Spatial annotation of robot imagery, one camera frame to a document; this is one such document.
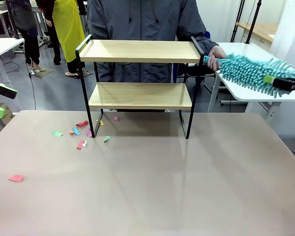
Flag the white side table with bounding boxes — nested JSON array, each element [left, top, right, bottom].
[[206, 42, 295, 121]]

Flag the grey floor mat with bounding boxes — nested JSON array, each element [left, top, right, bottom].
[[30, 67, 56, 79]]

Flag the person in grey top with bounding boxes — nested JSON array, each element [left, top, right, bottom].
[[6, 0, 48, 74]]

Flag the person's left forearm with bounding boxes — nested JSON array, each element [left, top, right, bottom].
[[186, 14, 220, 54]]

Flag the person in black clothes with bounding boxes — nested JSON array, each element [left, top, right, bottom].
[[36, 0, 62, 66]]

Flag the black tripod stand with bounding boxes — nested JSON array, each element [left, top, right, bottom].
[[230, 0, 263, 45]]

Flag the pink-red paper scrap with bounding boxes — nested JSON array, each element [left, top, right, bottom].
[[7, 174, 25, 183]]

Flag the teal microfiber duster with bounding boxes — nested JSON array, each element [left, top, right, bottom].
[[203, 54, 295, 100]]

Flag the white background desk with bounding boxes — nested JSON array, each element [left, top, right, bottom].
[[0, 37, 26, 84]]

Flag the person's left hand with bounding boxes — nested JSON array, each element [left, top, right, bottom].
[[207, 46, 228, 72]]

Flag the two-tier wooden shelf black frame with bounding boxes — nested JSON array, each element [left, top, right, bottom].
[[75, 34, 205, 140]]

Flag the person in grey jacket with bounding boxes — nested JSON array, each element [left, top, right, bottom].
[[87, 0, 212, 84]]

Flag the person in yellow apron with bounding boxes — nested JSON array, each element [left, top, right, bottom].
[[51, 0, 87, 79]]

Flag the wooden background desk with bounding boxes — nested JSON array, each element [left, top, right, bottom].
[[235, 22, 279, 44]]

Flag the cardboard box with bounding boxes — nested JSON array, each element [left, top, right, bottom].
[[0, 102, 15, 133]]

